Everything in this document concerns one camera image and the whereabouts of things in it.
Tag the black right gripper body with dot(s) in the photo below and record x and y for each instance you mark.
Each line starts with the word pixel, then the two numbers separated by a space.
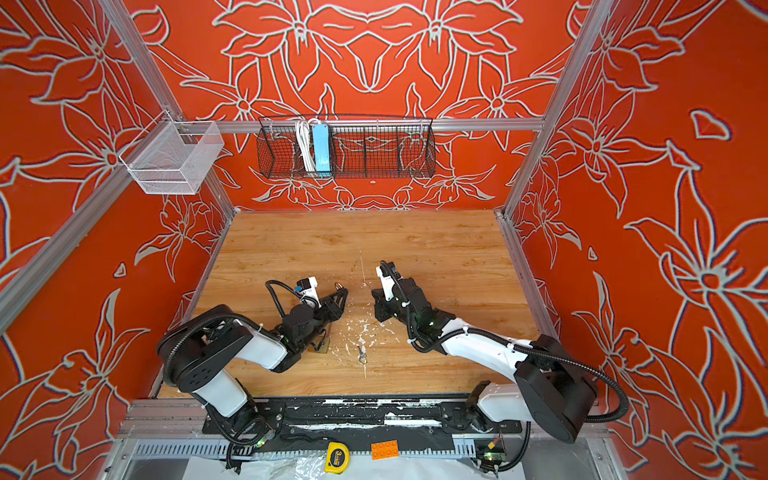
pixel 389 310

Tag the clear plastic bin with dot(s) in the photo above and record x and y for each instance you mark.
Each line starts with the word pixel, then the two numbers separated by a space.
pixel 169 162

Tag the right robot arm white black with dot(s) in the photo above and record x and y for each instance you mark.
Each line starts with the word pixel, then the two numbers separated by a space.
pixel 544 384

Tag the blue white box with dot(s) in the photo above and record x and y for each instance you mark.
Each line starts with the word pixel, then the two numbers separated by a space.
pixel 321 143

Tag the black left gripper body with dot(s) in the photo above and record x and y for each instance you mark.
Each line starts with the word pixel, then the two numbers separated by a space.
pixel 319 318

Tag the yellow tape measure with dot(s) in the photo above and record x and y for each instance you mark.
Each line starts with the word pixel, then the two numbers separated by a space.
pixel 337 458

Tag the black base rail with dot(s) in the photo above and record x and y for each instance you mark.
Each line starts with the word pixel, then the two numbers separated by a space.
pixel 420 424

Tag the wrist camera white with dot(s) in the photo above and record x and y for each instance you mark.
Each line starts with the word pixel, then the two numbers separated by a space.
pixel 307 290
pixel 387 282

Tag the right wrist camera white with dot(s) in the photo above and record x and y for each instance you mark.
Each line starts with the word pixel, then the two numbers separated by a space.
pixel 387 282

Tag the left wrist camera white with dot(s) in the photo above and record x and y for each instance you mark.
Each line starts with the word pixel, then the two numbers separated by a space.
pixel 307 290

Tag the orange lego brick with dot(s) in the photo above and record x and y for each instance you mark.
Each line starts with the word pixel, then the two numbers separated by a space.
pixel 384 450

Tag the black wire basket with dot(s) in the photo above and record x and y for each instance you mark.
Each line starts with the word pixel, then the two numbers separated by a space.
pixel 361 147

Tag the brass padlock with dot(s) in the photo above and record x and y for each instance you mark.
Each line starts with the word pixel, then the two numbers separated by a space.
pixel 320 344

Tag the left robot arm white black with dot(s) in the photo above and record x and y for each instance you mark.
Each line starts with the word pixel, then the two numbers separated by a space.
pixel 196 354

